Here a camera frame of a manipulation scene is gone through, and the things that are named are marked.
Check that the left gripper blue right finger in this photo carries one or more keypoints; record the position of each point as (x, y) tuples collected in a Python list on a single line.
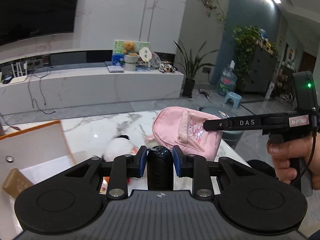
[(180, 163)]

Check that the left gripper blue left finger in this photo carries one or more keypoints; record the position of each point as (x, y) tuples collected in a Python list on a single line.
[(140, 162)]

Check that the black car key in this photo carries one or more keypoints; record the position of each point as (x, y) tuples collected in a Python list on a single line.
[(160, 170)]

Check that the panda plush pink striped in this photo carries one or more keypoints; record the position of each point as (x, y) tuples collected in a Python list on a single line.
[(120, 145)]

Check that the pink mini backpack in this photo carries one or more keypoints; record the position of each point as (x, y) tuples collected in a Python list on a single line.
[(183, 127)]

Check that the grey round stool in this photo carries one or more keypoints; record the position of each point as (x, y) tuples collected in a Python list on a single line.
[(231, 137)]

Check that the small blue plastic stool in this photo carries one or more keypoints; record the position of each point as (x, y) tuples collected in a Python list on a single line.
[(234, 98)]

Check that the water jug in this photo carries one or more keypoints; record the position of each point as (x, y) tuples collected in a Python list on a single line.
[(227, 80)]

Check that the potted green plant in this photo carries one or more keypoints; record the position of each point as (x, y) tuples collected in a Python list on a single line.
[(191, 64)]

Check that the teddy bear in pot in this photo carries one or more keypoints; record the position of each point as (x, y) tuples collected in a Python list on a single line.
[(130, 56)]

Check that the green landscape painting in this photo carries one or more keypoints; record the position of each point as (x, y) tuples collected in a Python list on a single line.
[(117, 53)]

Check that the round paper fan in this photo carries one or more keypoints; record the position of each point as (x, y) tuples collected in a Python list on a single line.
[(145, 54)]

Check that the climbing ivy plant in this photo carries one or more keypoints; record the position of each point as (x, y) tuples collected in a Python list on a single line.
[(243, 20)]

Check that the large orange storage box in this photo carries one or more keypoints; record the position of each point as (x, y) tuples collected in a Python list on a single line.
[(33, 146)]

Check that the white marble tv cabinet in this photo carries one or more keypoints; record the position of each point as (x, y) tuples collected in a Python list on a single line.
[(87, 86)]

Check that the white wifi router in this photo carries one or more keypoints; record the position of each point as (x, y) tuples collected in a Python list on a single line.
[(19, 71)]

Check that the black television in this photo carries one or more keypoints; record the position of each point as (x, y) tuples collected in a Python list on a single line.
[(24, 19)]

